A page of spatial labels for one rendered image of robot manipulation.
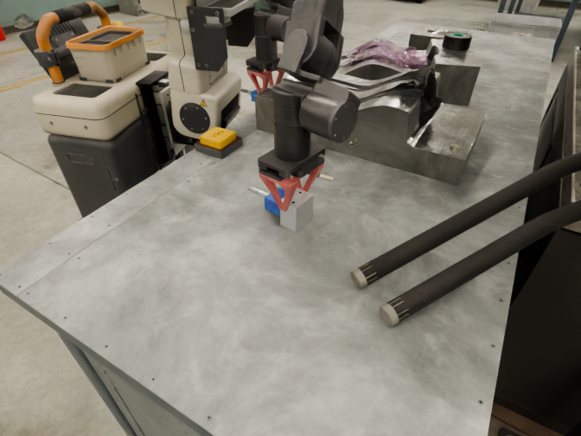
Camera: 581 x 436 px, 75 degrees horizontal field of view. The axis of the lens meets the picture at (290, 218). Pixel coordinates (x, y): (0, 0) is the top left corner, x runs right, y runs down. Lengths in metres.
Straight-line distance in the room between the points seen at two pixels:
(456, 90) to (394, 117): 0.43
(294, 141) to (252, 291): 0.23
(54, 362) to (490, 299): 1.43
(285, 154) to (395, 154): 0.33
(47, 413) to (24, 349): 0.30
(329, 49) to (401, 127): 0.30
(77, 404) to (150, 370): 1.01
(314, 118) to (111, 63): 0.95
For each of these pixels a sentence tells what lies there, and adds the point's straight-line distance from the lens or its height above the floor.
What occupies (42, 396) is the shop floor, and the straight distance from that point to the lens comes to 1.59.
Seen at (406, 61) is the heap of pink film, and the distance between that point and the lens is 1.24.
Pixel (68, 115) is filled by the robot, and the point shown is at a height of 0.77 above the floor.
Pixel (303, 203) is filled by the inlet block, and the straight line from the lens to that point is 0.64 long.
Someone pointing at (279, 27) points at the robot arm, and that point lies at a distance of 0.97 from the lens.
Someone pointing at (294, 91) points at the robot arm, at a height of 1.04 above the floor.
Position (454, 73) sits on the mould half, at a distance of 1.21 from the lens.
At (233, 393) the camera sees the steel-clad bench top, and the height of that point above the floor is 0.80.
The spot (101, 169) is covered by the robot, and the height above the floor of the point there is 0.59.
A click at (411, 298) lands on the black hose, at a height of 0.83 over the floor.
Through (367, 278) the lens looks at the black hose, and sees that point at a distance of 0.57.
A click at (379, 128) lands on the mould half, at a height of 0.88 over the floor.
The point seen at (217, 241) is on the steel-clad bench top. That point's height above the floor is 0.80.
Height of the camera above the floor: 1.24
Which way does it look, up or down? 39 degrees down
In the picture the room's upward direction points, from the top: straight up
